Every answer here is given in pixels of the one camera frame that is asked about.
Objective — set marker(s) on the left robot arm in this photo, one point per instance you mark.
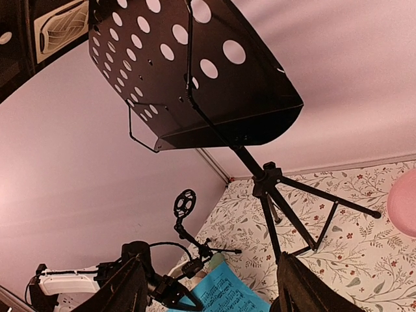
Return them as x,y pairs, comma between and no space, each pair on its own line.
69,301

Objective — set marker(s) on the blue paper sheet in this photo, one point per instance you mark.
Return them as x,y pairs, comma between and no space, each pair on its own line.
222,290

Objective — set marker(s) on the left aluminium frame post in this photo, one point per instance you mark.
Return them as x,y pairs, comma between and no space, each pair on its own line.
214,165

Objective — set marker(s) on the mint green toy microphone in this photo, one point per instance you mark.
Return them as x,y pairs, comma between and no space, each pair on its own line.
216,260

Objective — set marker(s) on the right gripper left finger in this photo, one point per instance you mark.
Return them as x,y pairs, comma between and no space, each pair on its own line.
127,290

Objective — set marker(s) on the pink plate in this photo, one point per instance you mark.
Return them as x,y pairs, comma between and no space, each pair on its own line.
401,204

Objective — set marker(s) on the black music stand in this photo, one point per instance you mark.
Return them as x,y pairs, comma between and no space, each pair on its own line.
199,76

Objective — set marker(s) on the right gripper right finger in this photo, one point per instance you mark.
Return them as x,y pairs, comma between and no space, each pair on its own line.
301,290

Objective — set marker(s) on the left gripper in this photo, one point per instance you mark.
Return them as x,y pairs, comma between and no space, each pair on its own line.
173,295

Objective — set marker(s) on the floral table mat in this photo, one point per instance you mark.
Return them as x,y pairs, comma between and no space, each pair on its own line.
364,259

